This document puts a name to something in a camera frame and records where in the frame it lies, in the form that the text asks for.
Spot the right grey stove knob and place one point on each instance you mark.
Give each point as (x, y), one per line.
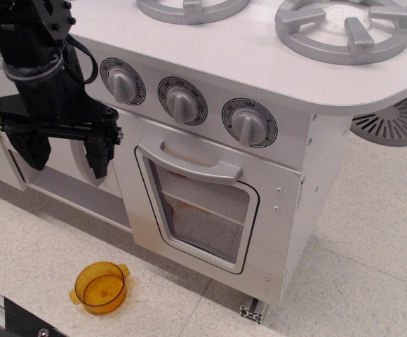
(249, 122)

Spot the orange white toy lower shelf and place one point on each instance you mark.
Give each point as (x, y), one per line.
(184, 206)

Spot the left silver burner grate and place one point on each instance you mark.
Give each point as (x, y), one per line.
(191, 12)

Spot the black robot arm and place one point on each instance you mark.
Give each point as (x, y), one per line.
(39, 57)

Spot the grey stove knob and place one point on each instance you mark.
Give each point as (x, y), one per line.
(249, 122)
(182, 101)
(122, 81)

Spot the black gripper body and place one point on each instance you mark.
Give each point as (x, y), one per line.
(54, 103)

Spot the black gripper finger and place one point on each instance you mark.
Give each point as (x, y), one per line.
(34, 148)
(99, 152)

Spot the orange transparent toy pot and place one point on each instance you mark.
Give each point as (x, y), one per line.
(100, 287)

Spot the white oven door with window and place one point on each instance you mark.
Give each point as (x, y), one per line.
(243, 241)

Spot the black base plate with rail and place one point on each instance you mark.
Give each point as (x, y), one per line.
(17, 321)

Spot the aluminium extrusion foot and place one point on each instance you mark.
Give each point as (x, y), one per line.
(253, 309)

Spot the left grey stove knob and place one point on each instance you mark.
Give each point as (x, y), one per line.
(122, 81)

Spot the right silver burner grate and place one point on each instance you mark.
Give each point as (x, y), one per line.
(343, 32)

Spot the grey slotted round disc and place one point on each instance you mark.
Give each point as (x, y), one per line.
(385, 127)

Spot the middle grey stove knob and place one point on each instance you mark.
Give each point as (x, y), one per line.
(182, 101)

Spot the silver burner grate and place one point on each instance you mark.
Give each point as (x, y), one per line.
(343, 32)
(191, 12)

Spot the white toy kitchen stove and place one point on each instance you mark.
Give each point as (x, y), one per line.
(312, 102)

